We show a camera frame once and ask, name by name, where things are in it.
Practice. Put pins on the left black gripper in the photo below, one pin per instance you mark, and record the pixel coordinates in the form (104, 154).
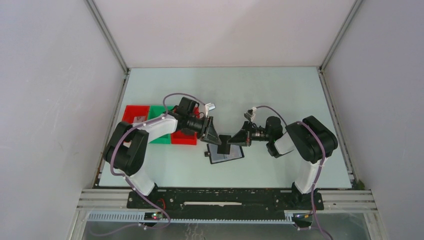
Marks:
(207, 133)

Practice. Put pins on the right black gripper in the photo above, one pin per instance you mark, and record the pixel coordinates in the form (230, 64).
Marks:
(244, 136)

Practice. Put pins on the black leather card holder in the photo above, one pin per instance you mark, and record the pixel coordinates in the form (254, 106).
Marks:
(235, 153)

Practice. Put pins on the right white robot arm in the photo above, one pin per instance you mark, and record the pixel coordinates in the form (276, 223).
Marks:
(310, 138)

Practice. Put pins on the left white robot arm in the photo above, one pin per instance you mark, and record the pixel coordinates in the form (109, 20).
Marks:
(126, 149)

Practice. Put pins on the grey card in bin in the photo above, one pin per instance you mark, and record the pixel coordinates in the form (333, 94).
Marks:
(139, 119)

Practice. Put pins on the right red plastic bin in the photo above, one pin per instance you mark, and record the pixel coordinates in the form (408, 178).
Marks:
(184, 137)

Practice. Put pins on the red plastic bin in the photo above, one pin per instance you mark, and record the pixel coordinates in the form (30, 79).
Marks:
(184, 137)
(135, 110)

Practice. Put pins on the left red plastic bin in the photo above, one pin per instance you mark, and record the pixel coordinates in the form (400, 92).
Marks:
(135, 110)

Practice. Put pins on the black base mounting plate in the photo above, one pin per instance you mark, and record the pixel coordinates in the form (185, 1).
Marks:
(233, 204)

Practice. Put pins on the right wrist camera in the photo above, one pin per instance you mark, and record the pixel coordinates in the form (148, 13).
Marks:
(250, 114)

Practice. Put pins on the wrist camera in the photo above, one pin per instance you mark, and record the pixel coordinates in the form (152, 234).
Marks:
(208, 107)
(250, 114)

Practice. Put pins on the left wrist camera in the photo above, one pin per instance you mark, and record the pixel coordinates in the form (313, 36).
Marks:
(208, 107)

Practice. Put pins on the aluminium frame rail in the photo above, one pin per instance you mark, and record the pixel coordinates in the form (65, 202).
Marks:
(334, 201)

